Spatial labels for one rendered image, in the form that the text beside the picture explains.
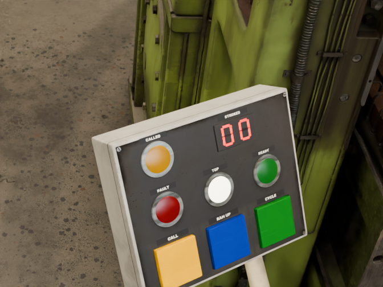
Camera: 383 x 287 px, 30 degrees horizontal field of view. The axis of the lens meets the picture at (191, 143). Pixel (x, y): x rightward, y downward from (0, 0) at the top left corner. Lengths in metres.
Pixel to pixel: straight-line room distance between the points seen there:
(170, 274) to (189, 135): 0.23
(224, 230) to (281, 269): 0.70
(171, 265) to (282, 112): 0.32
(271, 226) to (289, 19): 0.39
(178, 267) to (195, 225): 0.07
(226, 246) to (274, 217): 0.11
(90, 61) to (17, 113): 0.48
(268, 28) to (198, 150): 0.32
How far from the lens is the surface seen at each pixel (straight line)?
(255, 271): 1.67
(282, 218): 1.27
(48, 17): 3.60
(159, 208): 1.13
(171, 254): 1.16
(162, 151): 1.11
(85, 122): 2.97
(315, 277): 1.95
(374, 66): 1.48
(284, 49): 1.40
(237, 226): 1.22
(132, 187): 1.10
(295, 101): 1.46
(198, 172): 1.16
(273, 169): 1.24
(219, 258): 1.21
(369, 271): 1.64
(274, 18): 1.35
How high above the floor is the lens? 1.92
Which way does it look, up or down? 41 degrees down
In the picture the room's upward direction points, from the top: 8 degrees clockwise
